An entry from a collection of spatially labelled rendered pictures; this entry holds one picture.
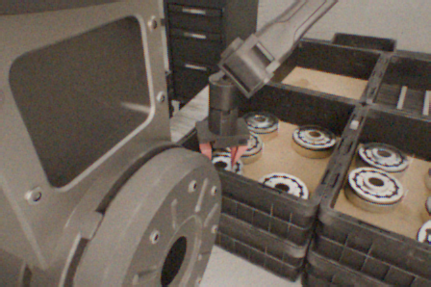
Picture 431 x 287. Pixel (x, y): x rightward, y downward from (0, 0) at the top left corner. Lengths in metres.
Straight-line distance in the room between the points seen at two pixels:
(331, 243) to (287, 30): 0.36
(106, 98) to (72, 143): 0.03
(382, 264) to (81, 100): 0.53
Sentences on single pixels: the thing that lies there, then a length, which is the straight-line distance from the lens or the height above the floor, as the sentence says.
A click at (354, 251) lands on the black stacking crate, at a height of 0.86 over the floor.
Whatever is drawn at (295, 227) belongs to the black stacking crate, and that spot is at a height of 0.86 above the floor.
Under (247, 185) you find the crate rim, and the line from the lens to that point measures 0.57.
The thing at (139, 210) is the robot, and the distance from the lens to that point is 0.16.
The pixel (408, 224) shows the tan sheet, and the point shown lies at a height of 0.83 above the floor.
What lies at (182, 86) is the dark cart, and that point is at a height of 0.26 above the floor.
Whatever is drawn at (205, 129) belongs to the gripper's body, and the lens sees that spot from 0.64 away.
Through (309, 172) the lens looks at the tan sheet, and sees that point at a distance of 0.77.
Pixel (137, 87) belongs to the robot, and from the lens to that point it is 0.20.
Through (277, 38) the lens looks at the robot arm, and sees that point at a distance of 0.55.
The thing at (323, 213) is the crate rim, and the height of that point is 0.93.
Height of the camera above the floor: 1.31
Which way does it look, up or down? 36 degrees down
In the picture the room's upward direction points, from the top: straight up
